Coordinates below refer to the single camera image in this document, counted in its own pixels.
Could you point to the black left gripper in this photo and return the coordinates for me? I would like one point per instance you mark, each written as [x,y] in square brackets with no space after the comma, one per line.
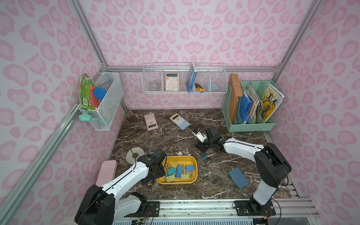
[157,171]

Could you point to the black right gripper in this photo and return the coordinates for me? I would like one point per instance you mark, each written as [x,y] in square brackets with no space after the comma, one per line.
[205,146]

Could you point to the yellow plastic storage box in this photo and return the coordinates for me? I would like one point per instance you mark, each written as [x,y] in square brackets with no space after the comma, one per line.
[180,160]

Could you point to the yellow-green binder clip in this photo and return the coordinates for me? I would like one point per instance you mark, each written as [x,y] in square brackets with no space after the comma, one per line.
[185,175]

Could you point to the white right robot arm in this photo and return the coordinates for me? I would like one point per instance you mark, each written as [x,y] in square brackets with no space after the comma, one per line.
[271,164]

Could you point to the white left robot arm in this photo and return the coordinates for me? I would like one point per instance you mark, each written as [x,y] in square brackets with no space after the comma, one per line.
[102,205]

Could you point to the white tape roll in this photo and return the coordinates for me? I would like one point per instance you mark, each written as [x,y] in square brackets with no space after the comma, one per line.
[134,154]

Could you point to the yellow blue calculator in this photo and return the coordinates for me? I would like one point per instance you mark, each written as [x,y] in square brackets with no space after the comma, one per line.
[180,121]

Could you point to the pink calculator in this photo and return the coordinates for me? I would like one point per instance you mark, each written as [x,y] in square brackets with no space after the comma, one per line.
[151,122]

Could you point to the green plastic file organizer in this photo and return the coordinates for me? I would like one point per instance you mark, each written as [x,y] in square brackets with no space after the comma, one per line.
[255,90]

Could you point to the pink pencil case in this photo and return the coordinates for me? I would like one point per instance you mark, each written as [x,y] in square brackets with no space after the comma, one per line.
[106,173]

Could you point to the blue folder in organizer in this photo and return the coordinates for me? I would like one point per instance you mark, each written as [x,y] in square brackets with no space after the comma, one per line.
[244,108]

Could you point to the yellow black toy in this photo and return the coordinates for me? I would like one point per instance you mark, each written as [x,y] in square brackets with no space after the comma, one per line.
[199,88]

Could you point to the brown clipboard in organizer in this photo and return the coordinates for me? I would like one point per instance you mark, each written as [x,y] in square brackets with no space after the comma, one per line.
[236,92]

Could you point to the blue book in basket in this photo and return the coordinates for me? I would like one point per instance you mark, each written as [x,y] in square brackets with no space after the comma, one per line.
[190,82]

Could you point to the yellow magazine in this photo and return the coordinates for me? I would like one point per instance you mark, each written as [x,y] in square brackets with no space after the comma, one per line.
[272,99]

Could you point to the white orange calculator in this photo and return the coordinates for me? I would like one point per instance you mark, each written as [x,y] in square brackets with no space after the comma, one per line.
[172,82]

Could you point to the mint star toy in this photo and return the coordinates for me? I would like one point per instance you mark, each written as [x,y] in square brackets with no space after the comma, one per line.
[85,117]

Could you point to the blue round disc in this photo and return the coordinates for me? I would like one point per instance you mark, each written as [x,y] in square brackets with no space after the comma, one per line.
[100,93]

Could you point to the green snack package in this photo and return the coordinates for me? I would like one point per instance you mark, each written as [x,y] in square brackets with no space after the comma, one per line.
[86,93]

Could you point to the white wire side basket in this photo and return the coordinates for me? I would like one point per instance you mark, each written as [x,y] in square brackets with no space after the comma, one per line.
[103,116]

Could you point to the white wire wall basket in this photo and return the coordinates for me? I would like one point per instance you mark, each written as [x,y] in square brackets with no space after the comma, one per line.
[211,76]

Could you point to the metal base rail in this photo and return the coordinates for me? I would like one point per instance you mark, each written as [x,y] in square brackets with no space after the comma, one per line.
[283,211]

